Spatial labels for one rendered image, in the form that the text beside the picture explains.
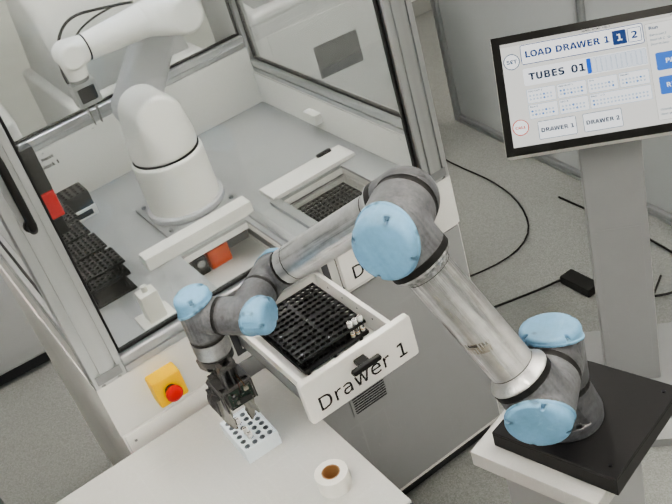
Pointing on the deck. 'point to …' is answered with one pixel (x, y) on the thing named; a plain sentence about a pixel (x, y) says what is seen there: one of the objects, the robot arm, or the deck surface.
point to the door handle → (18, 200)
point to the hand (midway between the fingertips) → (241, 417)
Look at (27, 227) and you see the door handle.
